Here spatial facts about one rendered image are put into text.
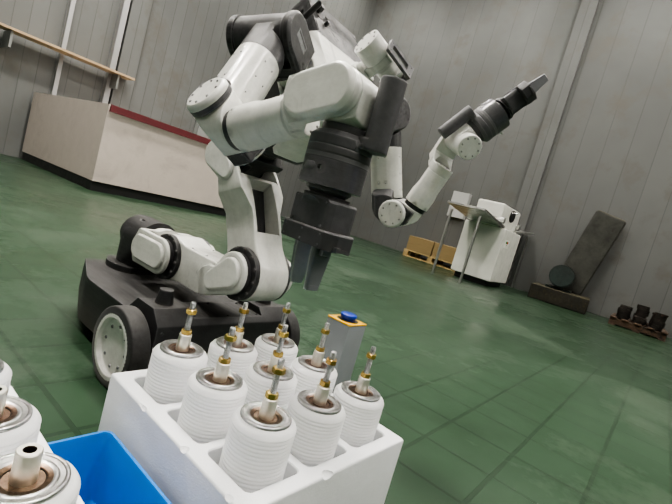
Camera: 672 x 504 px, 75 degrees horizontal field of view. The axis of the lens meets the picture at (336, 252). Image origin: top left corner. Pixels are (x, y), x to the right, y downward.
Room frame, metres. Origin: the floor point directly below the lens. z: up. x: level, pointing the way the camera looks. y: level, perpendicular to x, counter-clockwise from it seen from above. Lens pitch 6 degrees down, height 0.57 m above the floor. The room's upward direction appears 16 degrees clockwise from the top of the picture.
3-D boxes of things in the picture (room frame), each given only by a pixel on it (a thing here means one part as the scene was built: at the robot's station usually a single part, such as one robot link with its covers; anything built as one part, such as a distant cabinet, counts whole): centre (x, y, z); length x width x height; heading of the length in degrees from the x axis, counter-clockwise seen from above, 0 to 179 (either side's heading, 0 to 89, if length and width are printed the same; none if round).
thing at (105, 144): (6.48, 3.24, 0.50); 2.54 x 2.06 x 0.99; 53
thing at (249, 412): (0.60, 0.03, 0.25); 0.08 x 0.08 x 0.01
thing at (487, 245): (7.61, -2.52, 0.68); 2.90 x 0.72 x 1.37; 143
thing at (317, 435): (0.69, -0.04, 0.16); 0.10 x 0.10 x 0.18
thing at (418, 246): (9.19, -2.08, 0.22); 1.27 x 0.91 x 0.44; 53
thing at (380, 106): (0.60, 0.02, 0.69); 0.11 x 0.11 x 0.11; 57
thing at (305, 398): (0.69, -0.04, 0.25); 0.08 x 0.08 x 0.01
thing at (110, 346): (1.03, 0.45, 0.10); 0.20 x 0.05 x 0.20; 53
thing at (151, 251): (1.41, 0.51, 0.28); 0.21 x 0.20 x 0.13; 53
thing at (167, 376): (0.75, 0.22, 0.16); 0.10 x 0.10 x 0.18
